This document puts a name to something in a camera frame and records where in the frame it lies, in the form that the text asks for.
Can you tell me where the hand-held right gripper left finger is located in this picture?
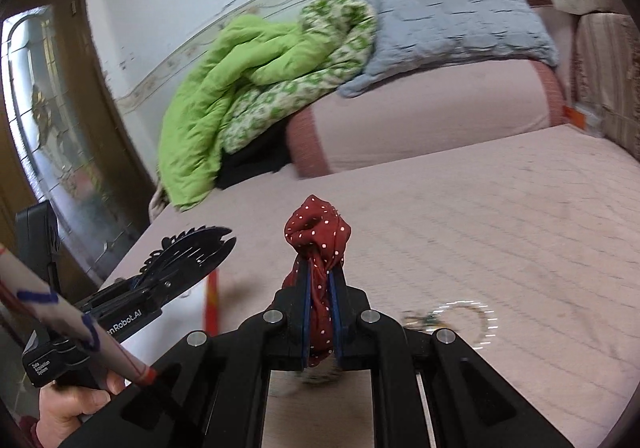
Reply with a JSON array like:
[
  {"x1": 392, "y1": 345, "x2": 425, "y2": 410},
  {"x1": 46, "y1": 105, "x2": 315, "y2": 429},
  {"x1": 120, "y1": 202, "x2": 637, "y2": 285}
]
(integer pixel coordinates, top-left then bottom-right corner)
[{"x1": 55, "y1": 262, "x2": 313, "y2": 448}]

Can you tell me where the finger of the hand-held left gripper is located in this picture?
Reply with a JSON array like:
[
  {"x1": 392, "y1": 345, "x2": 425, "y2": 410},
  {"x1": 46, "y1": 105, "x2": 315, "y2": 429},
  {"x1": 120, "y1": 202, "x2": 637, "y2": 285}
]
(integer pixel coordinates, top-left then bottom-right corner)
[{"x1": 82, "y1": 273, "x2": 173, "y2": 316}]

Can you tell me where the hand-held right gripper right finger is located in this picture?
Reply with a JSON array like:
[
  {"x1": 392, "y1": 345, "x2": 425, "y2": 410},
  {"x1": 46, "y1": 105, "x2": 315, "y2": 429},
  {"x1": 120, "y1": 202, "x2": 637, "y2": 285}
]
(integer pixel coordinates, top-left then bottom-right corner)
[{"x1": 327, "y1": 273, "x2": 576, "y2": 448}]

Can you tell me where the red rimmed white tray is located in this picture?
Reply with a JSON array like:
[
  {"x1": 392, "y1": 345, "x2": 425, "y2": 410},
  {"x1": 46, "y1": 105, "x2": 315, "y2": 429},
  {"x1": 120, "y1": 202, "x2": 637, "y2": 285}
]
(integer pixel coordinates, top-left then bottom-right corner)
[{"x1": 165, "y1": 270, "x2": 222, "y2": 336}]

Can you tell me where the pearl bracelet with green charm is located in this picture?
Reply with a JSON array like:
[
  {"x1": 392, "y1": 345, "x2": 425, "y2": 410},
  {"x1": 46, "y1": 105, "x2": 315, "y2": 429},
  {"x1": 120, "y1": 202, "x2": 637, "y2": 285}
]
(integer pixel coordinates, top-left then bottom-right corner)
[{"x1": 402, "y1": 299, "x2": 501, "y2": 346}]

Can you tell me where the person's left hand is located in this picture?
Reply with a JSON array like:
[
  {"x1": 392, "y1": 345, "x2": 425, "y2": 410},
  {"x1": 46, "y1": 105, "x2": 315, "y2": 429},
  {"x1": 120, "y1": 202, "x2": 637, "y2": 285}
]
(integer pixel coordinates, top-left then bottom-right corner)
[{"x1": 39, "y1": 370, "x2": 126, "y2": 448}]

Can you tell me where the beige tube with blue scribbles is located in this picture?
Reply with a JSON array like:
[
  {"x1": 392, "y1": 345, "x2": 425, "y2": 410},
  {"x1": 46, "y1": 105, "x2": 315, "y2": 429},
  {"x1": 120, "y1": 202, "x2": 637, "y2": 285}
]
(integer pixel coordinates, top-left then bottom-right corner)
[{"x1": 0, "y1": 244, "x2": 158, "y2": 386}]

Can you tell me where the beige patterned cloth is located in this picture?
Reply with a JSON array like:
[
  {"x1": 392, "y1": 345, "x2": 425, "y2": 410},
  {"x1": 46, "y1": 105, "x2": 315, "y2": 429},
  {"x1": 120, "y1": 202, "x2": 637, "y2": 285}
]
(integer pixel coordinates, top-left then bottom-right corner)
[{"x1": 148, "y1": 185, "x2": 173, "y2": 223}]

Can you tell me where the dark cloth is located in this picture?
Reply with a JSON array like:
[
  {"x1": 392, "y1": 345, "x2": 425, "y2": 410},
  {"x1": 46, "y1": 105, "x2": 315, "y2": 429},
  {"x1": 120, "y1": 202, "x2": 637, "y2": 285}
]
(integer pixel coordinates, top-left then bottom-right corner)
[{"x1": 215, "y1": 120, "x2": 301, "y2": 189}]

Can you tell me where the wooden door with glass panel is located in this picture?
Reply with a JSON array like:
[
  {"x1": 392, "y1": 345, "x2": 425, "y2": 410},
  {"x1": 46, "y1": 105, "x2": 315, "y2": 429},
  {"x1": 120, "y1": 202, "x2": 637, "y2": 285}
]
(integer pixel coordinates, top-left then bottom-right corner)
[{"x1": 0, "y1": 0, "x2": 158, "y2": 289}]

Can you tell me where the pink bed mattress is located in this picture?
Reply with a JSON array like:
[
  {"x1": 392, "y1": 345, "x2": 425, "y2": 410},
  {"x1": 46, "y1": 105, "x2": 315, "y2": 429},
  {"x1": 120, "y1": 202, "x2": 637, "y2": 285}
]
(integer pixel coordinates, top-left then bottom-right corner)
[{"x1": 100, "y1": 123, "x2": 640, "y2": 448}]

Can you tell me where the green floral quilt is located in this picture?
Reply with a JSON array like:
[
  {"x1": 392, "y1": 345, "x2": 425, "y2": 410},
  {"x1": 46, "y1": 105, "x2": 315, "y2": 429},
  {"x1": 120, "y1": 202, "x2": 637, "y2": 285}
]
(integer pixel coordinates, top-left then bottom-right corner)
[{"x1": 157, "y1": 0, "x2": 378, "y2": 213}]

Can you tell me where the pink folded bedding roll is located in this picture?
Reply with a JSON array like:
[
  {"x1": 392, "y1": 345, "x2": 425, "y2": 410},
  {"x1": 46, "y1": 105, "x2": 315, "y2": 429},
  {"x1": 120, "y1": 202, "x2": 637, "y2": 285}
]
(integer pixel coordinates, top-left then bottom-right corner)
[{"x1": 286, "y1": 55, "x2": 568, "y2": 177}]

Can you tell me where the orange white label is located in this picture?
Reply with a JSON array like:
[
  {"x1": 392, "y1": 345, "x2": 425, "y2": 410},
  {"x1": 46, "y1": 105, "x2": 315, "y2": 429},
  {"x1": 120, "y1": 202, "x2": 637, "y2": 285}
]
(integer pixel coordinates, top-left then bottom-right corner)
[{"x1": 564, "y1": 104, "x2": 603, "y2": 133}]

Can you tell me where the grey quilted blanket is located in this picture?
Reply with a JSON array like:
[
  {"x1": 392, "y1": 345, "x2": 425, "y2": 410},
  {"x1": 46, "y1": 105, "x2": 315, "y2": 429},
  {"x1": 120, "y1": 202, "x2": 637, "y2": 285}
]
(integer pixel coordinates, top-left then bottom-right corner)
[{"x1": 336, "y1": 0, "x2": 560, "y2": 98}]

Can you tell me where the beige striped cushion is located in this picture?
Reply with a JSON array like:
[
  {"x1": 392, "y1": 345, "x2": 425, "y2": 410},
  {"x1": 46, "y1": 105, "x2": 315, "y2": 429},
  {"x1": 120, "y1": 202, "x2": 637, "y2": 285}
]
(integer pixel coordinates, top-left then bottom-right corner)
[{"x1": 570, "y1": 10, "x2": 640, "y2": 156}]

